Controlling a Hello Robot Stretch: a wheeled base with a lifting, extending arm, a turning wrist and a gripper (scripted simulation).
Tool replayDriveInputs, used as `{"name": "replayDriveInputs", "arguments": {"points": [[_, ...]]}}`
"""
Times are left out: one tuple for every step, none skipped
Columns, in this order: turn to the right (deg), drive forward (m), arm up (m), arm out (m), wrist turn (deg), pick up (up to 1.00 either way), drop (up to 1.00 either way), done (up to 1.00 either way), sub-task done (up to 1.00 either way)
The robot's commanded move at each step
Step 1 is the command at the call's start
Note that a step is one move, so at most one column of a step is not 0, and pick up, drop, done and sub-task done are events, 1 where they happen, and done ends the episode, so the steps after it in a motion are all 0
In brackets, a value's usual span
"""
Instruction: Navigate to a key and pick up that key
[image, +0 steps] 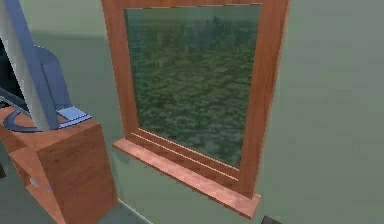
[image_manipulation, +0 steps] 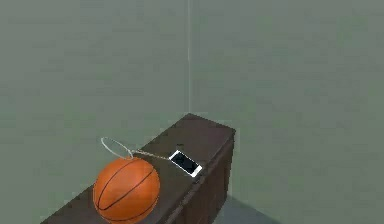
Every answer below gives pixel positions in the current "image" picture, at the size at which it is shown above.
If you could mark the wooden framed window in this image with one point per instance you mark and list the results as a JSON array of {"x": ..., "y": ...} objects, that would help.
[{"x": 193, "y": 86}]

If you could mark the brown wooden cabinet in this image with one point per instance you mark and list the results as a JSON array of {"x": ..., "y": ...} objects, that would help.
[{"x": 71, "y": 166}]

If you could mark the grey television set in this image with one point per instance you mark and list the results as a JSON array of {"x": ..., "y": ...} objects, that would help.
[{"x": 36, "y": 76}]

